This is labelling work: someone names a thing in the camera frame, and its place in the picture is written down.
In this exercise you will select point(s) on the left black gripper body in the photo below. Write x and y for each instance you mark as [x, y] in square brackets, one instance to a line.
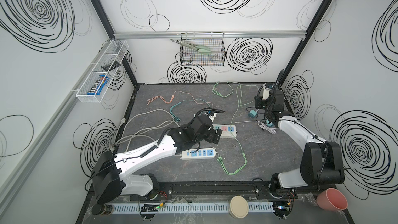
[214, 135]

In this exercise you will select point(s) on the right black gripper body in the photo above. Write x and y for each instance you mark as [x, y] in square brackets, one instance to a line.
[259, 101]

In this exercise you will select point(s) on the long colourful power strip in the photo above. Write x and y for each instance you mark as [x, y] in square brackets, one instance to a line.
[228, 131]

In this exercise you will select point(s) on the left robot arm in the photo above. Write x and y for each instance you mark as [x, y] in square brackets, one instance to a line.
[115, 174]

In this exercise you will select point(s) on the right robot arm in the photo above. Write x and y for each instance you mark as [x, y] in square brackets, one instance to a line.
[322, 160]

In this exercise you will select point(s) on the short blue power strip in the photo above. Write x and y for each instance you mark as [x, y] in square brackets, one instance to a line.
[202, 153]

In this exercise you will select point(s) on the beige round lid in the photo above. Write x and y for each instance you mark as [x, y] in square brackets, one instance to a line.
[238, 207]

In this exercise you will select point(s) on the pink cup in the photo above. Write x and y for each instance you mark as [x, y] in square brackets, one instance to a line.
[332, 200]

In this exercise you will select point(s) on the black remote control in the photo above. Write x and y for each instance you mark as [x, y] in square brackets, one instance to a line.
[110, 66]

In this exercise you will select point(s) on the blue candy packet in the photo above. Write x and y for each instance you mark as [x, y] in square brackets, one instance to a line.
[98, 86]

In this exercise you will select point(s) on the dark jar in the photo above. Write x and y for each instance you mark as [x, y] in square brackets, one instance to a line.
[102, 209]

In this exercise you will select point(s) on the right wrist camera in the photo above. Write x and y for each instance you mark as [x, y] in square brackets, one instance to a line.
[267, 87]

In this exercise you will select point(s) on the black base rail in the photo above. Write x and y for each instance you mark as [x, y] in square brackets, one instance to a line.
[259, 189]

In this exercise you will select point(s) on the white slotted cable duct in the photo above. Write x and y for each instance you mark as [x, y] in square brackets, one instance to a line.
[173, 208]

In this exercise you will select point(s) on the black wire basket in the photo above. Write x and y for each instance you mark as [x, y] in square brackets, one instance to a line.
[212, 40]

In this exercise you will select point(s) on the clear wall shelf basket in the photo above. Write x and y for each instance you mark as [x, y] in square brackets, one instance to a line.
[112, 50]

